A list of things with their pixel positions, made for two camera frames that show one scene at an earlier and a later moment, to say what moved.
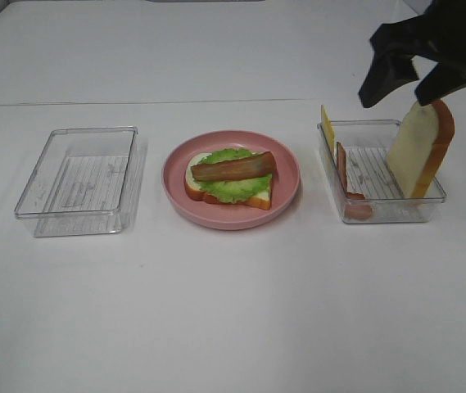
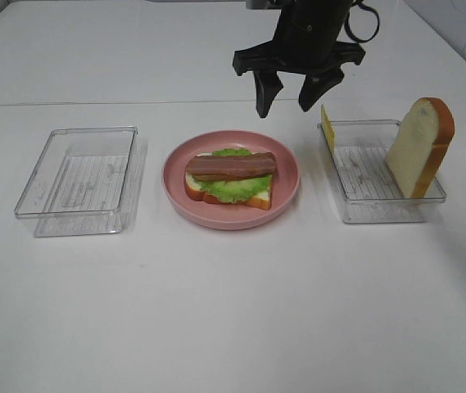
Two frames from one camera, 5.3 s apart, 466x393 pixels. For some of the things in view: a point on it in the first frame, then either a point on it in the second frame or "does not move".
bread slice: [194, 190] does not move
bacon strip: [356, 206] -> [258, 164]
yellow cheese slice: [328, 128] does not move
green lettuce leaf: [235, 191] does not move
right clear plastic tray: [355, 154] does not move
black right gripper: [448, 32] -> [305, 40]
